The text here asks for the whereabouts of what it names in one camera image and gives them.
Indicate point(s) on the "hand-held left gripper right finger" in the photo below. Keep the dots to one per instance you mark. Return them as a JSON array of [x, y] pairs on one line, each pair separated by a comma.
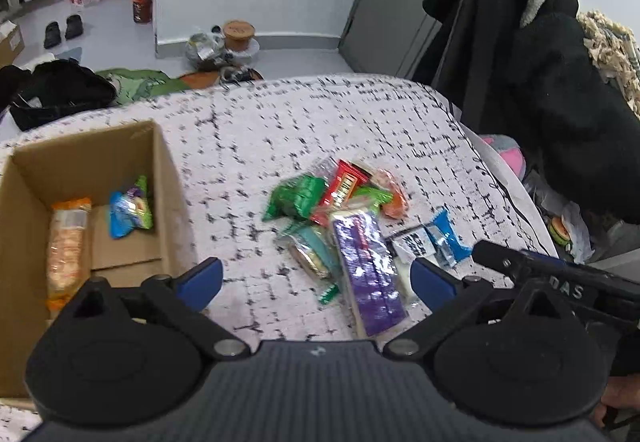
[[432, 282]]

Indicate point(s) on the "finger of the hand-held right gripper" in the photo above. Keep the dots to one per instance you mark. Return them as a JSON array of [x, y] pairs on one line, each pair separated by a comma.
[[497, 259]]

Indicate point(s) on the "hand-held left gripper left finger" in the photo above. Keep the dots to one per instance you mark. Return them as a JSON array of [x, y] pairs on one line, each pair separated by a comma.
[[200, 279]]

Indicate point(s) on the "clear packet with black label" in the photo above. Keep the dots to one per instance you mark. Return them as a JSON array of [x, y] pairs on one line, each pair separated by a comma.
[[415, 242]]

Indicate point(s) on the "purple snack packet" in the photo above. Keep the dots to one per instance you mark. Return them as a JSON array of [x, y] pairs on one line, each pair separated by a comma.
[[367, 272]]

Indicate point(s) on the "orange snack packet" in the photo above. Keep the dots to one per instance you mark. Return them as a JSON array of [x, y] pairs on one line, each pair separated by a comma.
[[396, 203]]

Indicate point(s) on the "small green candy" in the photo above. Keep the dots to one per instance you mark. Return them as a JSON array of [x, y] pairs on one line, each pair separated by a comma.
[[328, 293]]

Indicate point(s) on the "light green snack packet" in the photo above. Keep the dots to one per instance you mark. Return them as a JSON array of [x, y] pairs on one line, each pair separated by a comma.
[[372, 196]]

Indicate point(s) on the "teal snack packet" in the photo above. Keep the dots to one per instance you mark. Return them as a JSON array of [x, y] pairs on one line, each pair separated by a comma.
[[312, 247]]

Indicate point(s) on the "dark green snack packet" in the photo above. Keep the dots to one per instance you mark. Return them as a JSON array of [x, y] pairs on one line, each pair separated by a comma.
[[295, 197]]

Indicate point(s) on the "brown cardboard box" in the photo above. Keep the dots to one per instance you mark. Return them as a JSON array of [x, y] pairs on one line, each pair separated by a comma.
[[150, 162]]

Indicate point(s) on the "red snack packet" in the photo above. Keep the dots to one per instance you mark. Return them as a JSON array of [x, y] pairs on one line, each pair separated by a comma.
[[345, 187]]

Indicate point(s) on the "person's right hand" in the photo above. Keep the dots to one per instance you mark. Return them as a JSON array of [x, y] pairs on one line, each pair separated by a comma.
[[625, 394]]

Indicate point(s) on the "plastic bag with toy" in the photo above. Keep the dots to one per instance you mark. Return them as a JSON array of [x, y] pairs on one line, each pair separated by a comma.
[[565, 227]]

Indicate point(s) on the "blue and green snack packet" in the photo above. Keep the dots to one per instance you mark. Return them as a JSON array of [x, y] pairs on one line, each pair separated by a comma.
[[127, 212]]

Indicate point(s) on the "pink plush toy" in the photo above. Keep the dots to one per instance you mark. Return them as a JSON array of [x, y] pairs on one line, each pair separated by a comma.
[[505, 153]]

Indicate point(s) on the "orange rice cracker packet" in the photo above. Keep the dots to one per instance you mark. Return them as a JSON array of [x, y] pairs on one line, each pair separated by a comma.
[[67, 247]]

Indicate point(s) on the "white black-flecked blanket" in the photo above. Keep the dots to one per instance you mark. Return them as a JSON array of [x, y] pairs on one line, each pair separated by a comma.
[[300, 132]]

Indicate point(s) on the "black hanging coat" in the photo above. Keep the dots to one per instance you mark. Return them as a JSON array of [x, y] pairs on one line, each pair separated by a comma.
[[550, 87]]

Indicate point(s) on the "green cloth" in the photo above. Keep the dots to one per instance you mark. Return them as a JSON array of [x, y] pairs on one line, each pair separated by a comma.
[[145, 82]]

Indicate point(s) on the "grey plastic bag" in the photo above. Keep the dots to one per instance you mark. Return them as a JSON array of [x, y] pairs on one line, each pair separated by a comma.
[[202, 47]]

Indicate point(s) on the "black bag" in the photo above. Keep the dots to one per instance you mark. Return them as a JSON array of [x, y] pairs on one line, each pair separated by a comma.
[[55, 92]]

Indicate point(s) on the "beige fluffy cloth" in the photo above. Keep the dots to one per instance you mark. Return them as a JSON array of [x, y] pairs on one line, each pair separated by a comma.
[[610, 47]]

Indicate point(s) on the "brown round container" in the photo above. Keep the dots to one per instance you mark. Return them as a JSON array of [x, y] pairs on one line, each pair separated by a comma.
[[239, 33]]

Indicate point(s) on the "black slipper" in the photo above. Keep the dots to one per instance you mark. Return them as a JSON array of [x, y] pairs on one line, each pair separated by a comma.
[[74, 26], [51, 35]]

